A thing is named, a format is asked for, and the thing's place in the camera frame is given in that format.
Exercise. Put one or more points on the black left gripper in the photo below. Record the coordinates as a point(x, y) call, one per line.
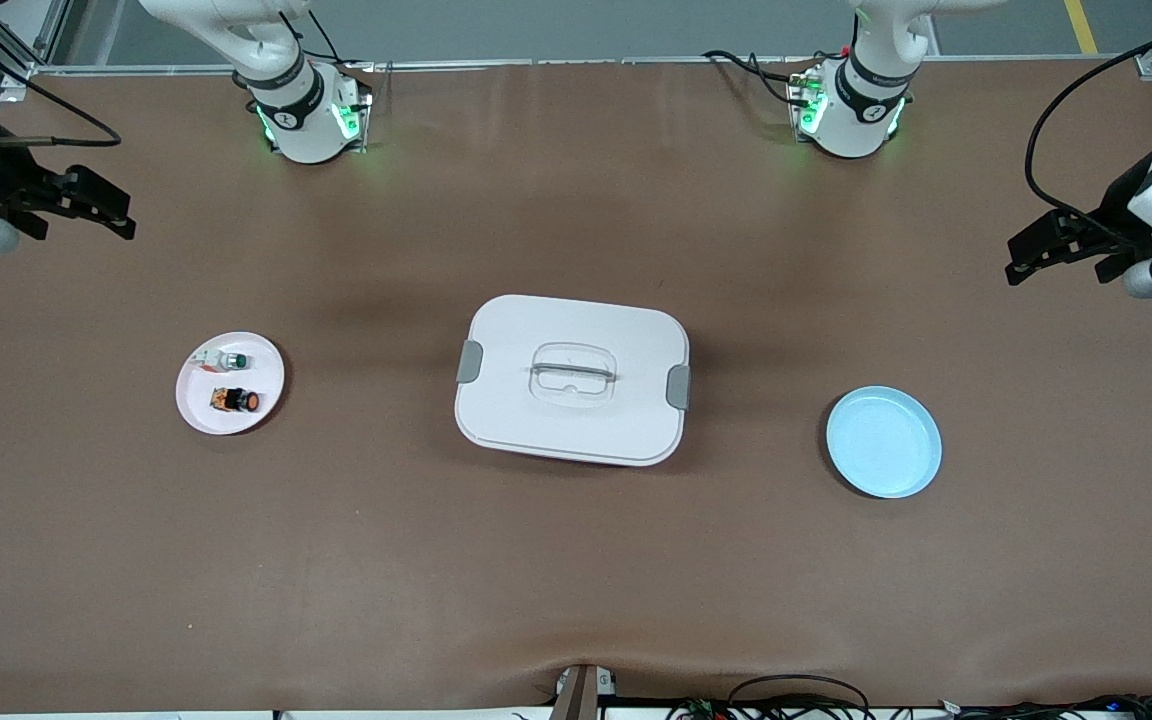
point(1119, 205)

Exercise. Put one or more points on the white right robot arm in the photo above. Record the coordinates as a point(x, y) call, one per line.
point(301, 120)

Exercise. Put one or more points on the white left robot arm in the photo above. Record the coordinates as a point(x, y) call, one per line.
point(861, 115)

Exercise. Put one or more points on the small white green-capped bottle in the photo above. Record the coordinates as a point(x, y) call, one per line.
point(226, 360)

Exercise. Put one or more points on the light blue round plate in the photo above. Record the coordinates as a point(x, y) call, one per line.
point(881, 445)

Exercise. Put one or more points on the pink round plate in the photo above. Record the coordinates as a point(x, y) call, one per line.
point(246, 425)

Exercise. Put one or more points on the grey box latch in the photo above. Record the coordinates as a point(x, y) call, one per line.
point(469, 362)
point(679, 388)

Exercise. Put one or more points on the white lidded storage box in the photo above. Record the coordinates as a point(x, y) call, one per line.
point(576, 430)

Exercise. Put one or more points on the brown camera mount bracket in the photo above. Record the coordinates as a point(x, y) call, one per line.
point(581, 695)

